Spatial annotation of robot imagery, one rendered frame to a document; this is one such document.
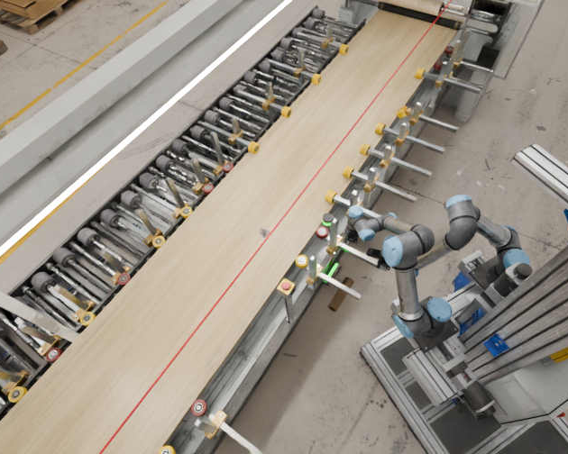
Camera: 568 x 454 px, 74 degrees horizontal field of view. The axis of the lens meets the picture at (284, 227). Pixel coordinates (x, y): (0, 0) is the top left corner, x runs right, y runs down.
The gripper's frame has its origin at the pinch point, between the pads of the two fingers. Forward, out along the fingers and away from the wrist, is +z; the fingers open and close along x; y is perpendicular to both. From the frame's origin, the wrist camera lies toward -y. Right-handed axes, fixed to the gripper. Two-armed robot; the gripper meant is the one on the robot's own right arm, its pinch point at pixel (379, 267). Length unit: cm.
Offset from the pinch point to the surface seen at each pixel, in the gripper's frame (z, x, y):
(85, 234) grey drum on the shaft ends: -4, -85, -182
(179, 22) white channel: -164, -46, -63
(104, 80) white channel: -164, -73, -62
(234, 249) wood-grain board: -8, -41, -83
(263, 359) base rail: 12, -85, -32
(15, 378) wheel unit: -7, -171, -139
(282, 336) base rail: 12, -67, -30
